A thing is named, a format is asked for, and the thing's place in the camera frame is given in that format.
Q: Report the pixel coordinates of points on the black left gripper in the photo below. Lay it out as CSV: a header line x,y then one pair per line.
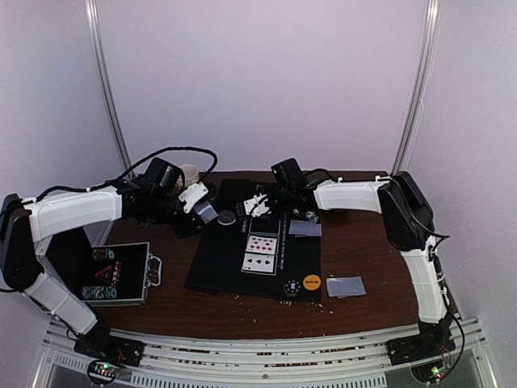
x,y
186,229

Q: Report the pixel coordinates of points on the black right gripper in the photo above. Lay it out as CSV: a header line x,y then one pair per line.
x,y
269,200

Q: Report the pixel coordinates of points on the grey playing card deck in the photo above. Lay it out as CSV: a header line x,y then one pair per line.
x,y
205,211

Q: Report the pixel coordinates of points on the face-down card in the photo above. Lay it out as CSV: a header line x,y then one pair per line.
x,y
300,228
351,287

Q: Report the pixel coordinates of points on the white poker chip stack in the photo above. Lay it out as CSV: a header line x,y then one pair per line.
x,y
306,215

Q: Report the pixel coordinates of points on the spade card face up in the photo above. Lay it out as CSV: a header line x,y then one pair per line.
x,y
258,263

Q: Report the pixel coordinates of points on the dark green chip stack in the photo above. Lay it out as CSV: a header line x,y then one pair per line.
x,y
291,288

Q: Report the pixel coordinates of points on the orange big blind button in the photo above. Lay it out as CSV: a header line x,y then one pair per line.
x,y
312,282

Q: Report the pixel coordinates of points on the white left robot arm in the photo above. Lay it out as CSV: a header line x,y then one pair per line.
x,y
61,214

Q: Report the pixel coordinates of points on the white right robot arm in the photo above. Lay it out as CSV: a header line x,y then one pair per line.
x,y
409,228

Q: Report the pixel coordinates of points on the ceramic mug with print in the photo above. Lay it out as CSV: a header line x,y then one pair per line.
x,y
191,174

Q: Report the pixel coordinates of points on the black poker mat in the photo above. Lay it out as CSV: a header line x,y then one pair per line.
x,y
217,264

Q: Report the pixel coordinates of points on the aluminium poker chip case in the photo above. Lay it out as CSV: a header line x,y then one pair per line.
x,y
133,272

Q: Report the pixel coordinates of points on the upper chip stack in case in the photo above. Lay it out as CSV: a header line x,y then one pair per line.
x,y
103,254

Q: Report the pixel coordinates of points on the chip stack in case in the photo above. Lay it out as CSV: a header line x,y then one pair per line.
x,y
98,292
103,254

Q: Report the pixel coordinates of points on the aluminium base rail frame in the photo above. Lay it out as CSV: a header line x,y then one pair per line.
x,y
355,360

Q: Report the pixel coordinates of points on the aluminium corner post left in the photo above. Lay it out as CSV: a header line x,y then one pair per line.
x,y
92,18

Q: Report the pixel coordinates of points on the aluminium corner post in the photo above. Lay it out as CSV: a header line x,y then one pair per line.
x,y
92,18
425,62

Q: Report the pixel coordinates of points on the aluminium corner post right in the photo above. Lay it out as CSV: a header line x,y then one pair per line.
x,y
425,62

